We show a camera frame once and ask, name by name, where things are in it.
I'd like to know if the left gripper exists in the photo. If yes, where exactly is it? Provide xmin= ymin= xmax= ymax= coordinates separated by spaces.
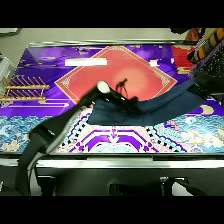
xmin=110 ymin=90 xmax=141 ymax=115

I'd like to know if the blue garment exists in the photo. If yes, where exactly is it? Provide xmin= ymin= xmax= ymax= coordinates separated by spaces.
xmin=87 ymin=79 xmax=208 ymax=127

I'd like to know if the orange black striped garment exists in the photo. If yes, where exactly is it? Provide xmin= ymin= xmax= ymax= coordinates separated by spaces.
xmin=186 ymin=28 xmax=224 ymax=65

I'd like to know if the silver frame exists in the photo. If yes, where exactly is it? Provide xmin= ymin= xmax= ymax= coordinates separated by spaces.
xmin=0 ymin=40 xmax=224 ymax=197

